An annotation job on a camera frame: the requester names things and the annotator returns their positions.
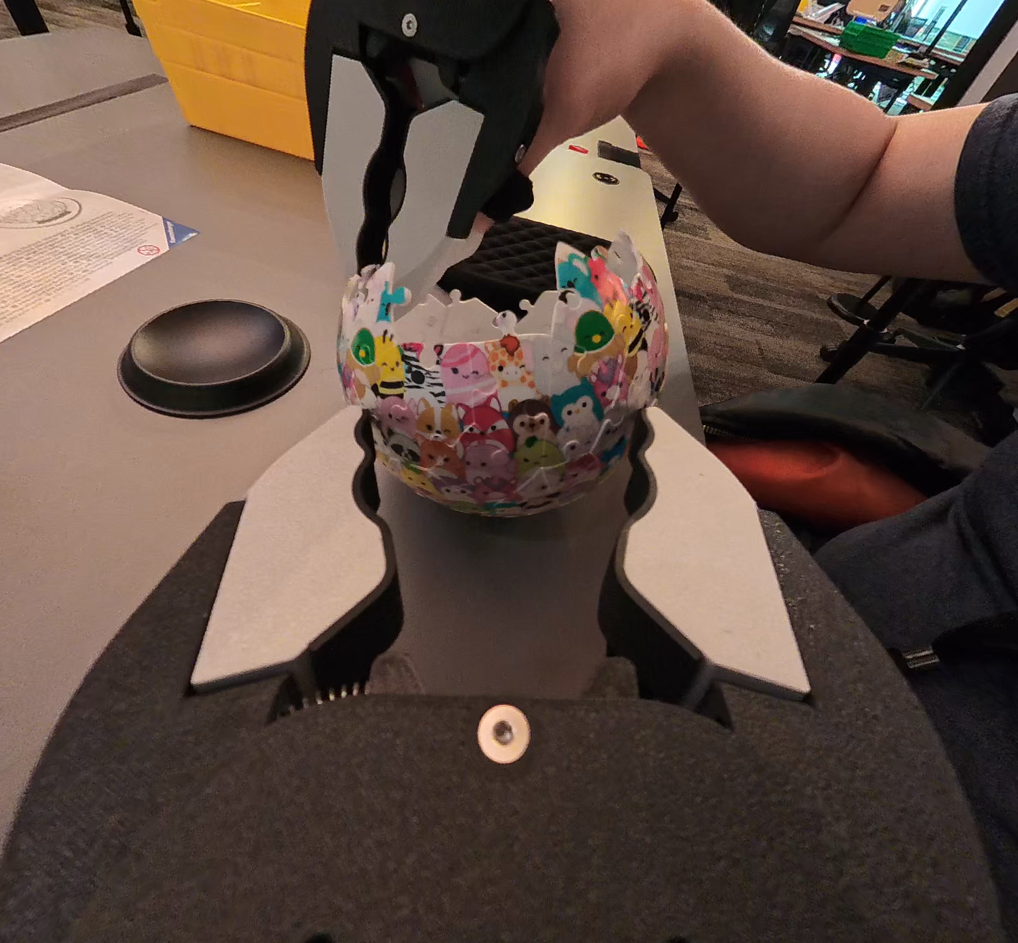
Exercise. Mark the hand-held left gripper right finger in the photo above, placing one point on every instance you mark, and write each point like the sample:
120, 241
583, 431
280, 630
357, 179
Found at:
708, 577

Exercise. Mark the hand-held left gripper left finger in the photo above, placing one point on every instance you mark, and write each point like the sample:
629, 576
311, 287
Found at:
294, 577

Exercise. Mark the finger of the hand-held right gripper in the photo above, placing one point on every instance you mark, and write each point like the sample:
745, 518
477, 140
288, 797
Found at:
346, 147
441, 179

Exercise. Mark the colourful cartoon puzzle ball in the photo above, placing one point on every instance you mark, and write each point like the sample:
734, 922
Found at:
493, 418

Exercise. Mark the person's right hand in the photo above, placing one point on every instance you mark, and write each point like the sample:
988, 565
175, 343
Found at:
604, 44

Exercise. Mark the black quilted pad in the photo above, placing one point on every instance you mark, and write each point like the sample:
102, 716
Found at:
517, 259

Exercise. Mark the yellow plastic bin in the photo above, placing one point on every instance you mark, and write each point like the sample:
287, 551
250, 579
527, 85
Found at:
231, 68

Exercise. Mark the small black device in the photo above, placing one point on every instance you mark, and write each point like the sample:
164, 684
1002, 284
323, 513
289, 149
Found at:
619, 151

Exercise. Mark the black zippered bag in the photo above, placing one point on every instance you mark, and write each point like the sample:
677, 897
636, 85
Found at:
835, 414

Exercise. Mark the person's dark trouser leg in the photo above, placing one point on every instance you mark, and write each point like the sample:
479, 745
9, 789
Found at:
938, 601

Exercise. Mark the white instruction sheet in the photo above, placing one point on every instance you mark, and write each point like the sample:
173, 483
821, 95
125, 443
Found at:
71, 243

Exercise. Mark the black swivel chair base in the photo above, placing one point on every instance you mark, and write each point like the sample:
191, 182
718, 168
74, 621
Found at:
855, 310

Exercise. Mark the green plastic crate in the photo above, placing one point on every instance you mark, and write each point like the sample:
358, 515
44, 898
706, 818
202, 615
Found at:
867, 38

